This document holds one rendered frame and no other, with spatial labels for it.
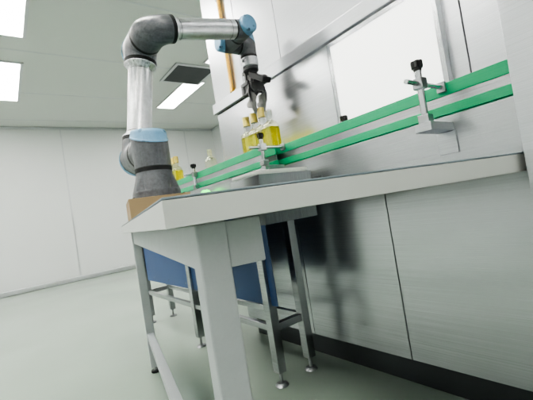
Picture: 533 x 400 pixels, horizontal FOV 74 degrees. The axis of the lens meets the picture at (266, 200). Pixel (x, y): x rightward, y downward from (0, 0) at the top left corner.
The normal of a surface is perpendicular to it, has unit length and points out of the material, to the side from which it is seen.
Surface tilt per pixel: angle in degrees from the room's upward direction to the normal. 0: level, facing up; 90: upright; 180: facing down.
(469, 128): 90
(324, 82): 90
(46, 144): 90
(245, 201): 90
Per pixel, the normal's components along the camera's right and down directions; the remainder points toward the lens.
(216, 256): 0.40, -0.09
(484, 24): -0.79, 0.11
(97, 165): 0.59, -0.11
